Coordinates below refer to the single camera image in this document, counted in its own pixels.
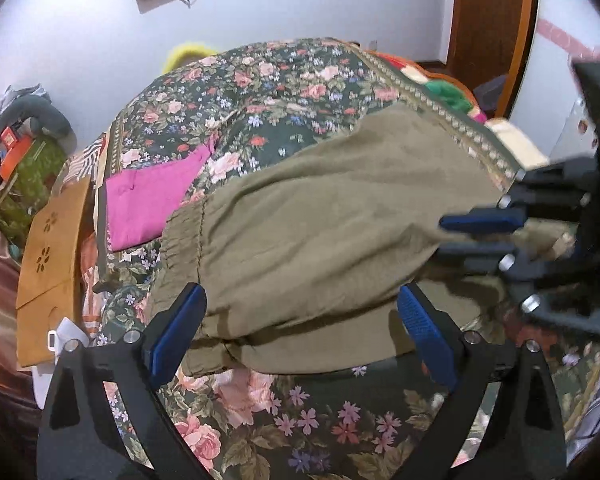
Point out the yellow plush item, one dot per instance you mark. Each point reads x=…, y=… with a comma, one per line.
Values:
x=183, y=54

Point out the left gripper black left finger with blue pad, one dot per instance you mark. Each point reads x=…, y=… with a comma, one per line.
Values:
x=103, y=418

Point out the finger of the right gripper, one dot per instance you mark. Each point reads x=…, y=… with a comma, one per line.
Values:
x=485, y=258
x=489, y=220

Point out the brown wooden door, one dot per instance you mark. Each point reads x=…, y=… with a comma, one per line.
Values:
x=491, y=39

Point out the white appliance with stickers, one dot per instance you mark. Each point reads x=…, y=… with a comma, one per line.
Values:
x=578, y=135

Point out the folded magenta cloth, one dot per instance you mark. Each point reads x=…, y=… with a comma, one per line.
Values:
x=139, y=201

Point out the green patterned bag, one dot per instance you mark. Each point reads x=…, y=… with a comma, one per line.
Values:
x=28, y=189

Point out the grey neck pillow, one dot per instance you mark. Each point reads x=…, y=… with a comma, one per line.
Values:
x=44, y=119

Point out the white crumpled cloth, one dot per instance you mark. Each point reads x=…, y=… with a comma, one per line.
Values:
x=56, y=341

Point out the brown wooden lap table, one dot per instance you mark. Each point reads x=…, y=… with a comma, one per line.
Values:
x=49, y=287

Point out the olive green pants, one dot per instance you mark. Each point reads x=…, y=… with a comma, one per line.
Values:
x=301, y=262

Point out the floral dark green bedspread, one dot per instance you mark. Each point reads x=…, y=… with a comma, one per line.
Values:
x=257, y=105

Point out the orange box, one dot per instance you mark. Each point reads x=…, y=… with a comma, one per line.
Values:
x=13, y=147

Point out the green cloth at bedside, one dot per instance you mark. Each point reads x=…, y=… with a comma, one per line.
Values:
x=450, y=95

